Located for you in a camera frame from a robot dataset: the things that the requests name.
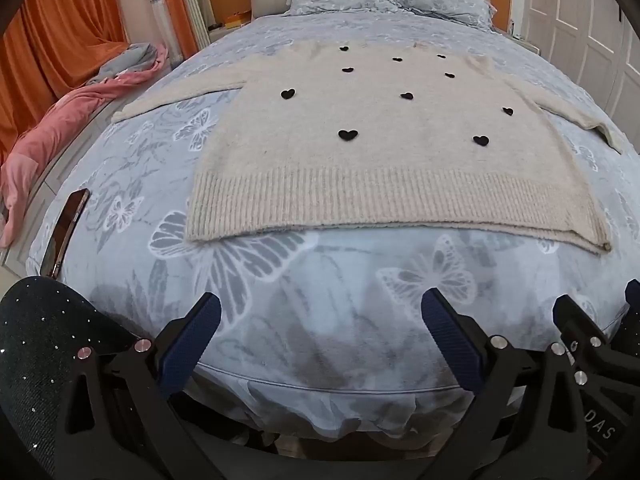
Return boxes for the orange curtain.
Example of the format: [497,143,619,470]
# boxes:
[0,0,128,156]
[155,0,201,56]

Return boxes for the white wardrobe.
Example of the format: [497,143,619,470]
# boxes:
[520,0,640,136]

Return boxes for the grey cloth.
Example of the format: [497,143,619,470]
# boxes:
[85,42,161,86]

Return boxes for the person's black sparkly trouser leg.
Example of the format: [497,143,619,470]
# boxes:
[0,276,151,480]

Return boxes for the beige sweater with black hearts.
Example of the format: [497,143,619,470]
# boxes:
[111,40,628,256]

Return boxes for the bed with butterfly-print cover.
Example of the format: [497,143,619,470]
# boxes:
[25,15,640,441]

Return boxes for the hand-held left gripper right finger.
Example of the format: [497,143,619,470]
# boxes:
[415,288,591,480]

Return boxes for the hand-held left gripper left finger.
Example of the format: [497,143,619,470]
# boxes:
[54,292,226,480]

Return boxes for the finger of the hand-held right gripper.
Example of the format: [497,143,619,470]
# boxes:
[622,280,640,321]
[552,294,608,361]

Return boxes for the pink quilt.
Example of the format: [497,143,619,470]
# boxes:
[0,42,171,248]

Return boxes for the smartphone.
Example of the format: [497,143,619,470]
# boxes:
[40,188,91,278]

